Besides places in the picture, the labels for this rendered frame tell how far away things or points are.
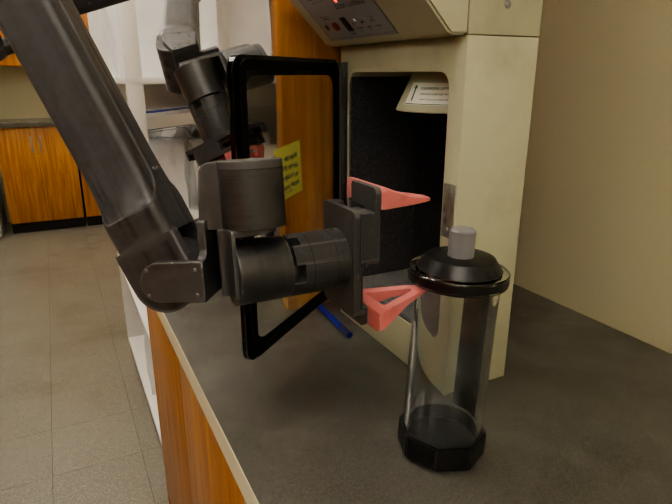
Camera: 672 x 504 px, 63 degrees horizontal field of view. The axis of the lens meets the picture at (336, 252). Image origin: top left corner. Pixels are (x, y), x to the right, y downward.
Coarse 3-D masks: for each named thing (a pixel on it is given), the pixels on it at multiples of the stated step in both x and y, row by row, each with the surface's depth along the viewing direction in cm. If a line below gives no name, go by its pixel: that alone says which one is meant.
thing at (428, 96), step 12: (420, 72) 78; (432, 72) 76; (408, 84) 80; (420, 84) 77; (432, 84) 76; (444, 84) 75; (408, 96) 79; (420, 96) 77; (432, 96) 75; (444, 96) 75; (396, 108) 82; (408, 108) 78; (420, 108) 76; (432, 108) 75; (444, 108) 74
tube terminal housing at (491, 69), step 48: (480, 0) 63; (528, 0) 66; (384, 48) 79; (432, 48) 69; (480, 48) 65; (528, 48) 68; (480, 96) 66; (528, 96) 70; (480, 144) 68; (480, 192) 70; (480, 240) 73; (384, 336) 91
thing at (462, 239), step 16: (464, 240) 58; (432, 256) 59; (448, 256) 59; (464, 256) 58; (480, 256) 59; (432, 272) 57; (448, 272) 56; (464, 272) 56; (480, 272) 56; (496, 272) 57
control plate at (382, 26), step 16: (304, 0) 81; (320, 0) 77; (352, 0) 71; (368, 0) 68; (320, 16) 81; (336, 16) 78; (352, 16) 75; (368, 16) 72; (384, 16) 69; (336, 32) 82; (352, 32) 79; (368, 32) 75; (384, 32) 72
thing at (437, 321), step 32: (416, 320) 60; (448, 320) 57; (480, 320) 57; (416, 352) 61; (448, 352) 58; (480, 352) 59; (416, 384) 61; (448, 384) 59; (480, 384) 60; (416, 416) 62; (448, 416) 60; (480, 416) 62
